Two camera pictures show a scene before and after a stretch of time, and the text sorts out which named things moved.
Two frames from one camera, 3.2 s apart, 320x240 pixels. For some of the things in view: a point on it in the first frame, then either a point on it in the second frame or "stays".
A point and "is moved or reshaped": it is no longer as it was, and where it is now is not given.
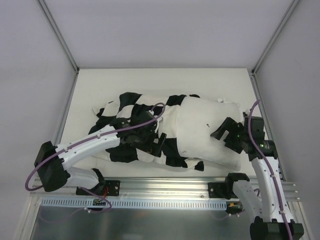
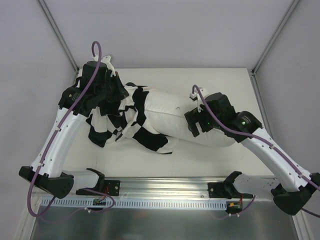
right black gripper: x=230 y=139 to x=193 y=120
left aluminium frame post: x=63 y=42 stays
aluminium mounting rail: x=157 y=187 stays
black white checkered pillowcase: x=147 y=126 is moved or reshaped
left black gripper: x=155 y=144 to x=119 y=85
